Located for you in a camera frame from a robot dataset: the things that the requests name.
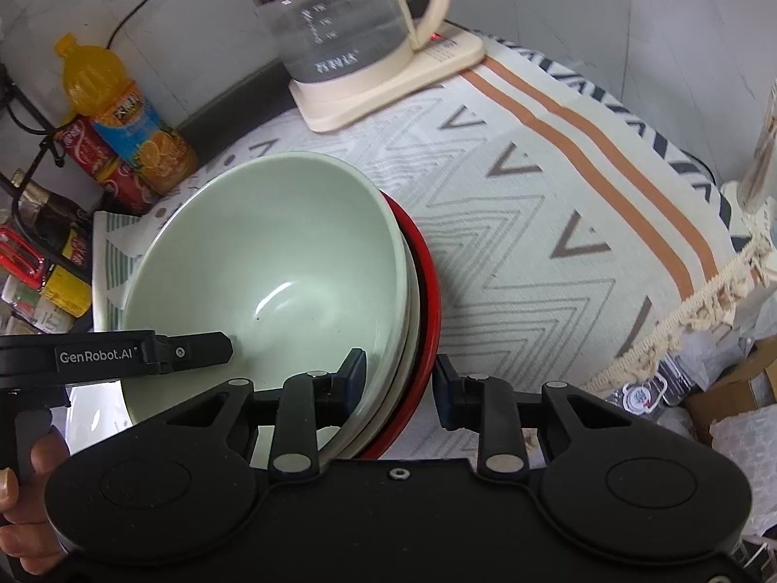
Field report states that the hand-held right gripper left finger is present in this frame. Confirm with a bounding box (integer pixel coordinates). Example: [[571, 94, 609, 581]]
[[164, 347, 369, 480]]

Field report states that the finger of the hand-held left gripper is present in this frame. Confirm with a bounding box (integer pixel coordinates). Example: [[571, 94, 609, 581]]
[[158, 331, 235, 376]]

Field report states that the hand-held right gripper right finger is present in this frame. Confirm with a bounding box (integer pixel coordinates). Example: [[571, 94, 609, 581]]
[[434, 353, 632, 478]]

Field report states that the white bowl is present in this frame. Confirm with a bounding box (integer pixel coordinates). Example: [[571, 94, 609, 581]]
[[316, 191, 421, 463]]

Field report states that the red plate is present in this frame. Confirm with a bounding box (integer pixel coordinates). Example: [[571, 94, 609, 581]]
[[355, 191, 444, 461]]

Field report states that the pale green bowl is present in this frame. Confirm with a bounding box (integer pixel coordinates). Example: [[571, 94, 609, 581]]
[[120, 152, 407, 432]]

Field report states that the person's left hand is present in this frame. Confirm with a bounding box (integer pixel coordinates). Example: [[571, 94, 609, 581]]
[[0, 430, 72, 576]]

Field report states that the clear plastic packet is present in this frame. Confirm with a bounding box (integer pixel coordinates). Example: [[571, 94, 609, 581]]
[[0, 276, 68, 335]]

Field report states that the yellow packet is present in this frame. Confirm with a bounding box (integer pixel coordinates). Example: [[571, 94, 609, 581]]
[[39, 264, 92, 317]]

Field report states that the red packet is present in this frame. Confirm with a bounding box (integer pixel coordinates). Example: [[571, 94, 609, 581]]
[[0, 224, 50, 289]]

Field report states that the green striped white mat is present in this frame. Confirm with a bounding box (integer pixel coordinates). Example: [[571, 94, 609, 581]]
[[66, 209, 165, 456]]

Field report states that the dark glass bottle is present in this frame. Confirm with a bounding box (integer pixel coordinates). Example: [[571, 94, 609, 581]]
[[9, 169, 92, 268]]

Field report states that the red cola can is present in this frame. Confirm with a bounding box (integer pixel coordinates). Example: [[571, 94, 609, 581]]
[[96, 158, 164, 215], [53, 117, 122, 182]]

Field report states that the clear plastic water bottle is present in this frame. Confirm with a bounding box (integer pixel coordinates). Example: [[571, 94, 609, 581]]
[[607, 352, 711, 420]]

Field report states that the patterned tablecloth with fringe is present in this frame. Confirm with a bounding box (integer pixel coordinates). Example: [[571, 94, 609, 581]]
[[91, 27, 766, 463]]

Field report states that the orange juice bottle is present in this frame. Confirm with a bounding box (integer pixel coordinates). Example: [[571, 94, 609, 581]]
[[53, 33, 198, 195]]

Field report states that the cream kettle base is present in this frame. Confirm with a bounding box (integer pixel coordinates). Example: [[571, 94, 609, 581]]
[[287, 19, 488, 133]]

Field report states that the cardboard box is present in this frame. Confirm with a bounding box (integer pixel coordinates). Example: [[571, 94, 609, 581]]
[[686, 334, 777, 444]]

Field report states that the white plastic wrap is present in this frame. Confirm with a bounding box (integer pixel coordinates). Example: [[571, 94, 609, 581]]
[[710, 407, 777, 535]]

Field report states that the black wire rack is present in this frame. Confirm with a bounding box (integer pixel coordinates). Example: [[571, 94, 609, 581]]
[[0, 61, 80, 292]]

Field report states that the black cable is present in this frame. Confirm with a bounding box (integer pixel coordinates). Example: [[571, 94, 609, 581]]
[[106, 0, 183, 50]]

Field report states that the glass kettle with cream handle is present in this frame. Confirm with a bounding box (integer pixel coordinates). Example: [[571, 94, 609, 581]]
[[234, 0, 453, 83]]

